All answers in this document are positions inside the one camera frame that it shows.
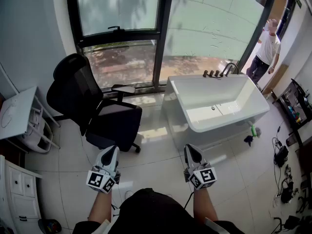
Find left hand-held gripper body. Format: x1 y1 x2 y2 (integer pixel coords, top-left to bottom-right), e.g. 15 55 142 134
85 164 121 194

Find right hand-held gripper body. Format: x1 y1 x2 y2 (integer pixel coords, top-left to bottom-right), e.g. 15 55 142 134
183 163 217 190

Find person's left forearm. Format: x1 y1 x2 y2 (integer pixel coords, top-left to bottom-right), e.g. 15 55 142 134
87 191 113 225

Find person's right forearm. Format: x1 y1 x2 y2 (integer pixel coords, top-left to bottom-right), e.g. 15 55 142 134
192 188 219 222

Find white bathtub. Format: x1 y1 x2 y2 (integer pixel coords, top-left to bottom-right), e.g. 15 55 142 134
160 74 271 151

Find black cloth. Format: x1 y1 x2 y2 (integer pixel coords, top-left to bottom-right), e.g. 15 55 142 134
243 135 255 148

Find person in dark top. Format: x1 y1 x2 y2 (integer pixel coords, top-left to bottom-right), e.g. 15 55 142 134
73 188 244 234

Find white stool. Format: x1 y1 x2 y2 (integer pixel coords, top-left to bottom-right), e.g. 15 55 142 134
23 107 54 154

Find black office chair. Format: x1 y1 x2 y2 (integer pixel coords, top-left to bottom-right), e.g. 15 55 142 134
46 53 143 153

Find white vanity cabinet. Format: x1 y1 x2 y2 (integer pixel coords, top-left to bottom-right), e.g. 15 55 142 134
0 155 43 234

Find black power adapter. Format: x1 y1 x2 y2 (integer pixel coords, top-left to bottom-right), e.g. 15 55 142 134
274 145 290 168

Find white square table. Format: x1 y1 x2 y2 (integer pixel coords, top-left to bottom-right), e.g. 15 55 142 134
0 86 61 151

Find black bathtub faucet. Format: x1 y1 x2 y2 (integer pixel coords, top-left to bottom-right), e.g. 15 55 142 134
220 62 240 78

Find black side table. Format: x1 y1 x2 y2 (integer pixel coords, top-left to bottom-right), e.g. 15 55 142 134
272 78 312 147

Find brown wooden board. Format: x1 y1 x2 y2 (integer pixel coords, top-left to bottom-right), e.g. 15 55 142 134
262 64 290 98

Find dark open door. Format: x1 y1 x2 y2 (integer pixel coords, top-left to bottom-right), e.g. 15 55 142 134
276 0 297 42

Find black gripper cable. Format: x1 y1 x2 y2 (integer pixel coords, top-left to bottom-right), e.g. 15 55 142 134
183 191 195 210

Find tangled black cables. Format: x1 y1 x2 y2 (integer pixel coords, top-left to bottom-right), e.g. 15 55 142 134
279 178 296 204

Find black window frame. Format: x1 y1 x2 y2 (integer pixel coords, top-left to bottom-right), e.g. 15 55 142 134
65 0 279 94

